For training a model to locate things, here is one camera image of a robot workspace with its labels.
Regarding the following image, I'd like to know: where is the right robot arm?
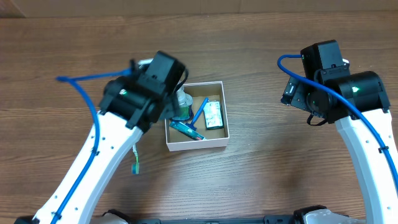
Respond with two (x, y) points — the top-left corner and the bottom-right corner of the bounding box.
(277, 40), (397, 223)

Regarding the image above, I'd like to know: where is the green white toothbrush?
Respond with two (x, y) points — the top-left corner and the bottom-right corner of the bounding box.
(131, 145), (139, 174)

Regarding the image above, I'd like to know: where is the blue disposable razor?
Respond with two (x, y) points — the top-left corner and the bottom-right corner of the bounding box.
(185, 98), (209, 131)

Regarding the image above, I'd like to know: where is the clear soap pump bottle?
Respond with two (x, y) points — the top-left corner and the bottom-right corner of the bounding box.
(172, 86), (193, 121)

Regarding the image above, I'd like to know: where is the green toothpaste tube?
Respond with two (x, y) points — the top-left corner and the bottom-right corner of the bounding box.
(169, 121), (206, 141)

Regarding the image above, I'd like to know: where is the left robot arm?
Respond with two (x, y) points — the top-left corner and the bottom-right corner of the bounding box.
(16, 51), (189, 224)

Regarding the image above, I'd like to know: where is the green white soap packet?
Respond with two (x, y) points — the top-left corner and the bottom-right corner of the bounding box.
(203, 101), (224, 130)

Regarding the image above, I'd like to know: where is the white cardboard box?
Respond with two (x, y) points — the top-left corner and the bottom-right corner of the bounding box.
(164, 81), (229, 151)

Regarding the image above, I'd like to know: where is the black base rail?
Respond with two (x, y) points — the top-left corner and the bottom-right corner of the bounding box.
(131, 215), (295, 224)

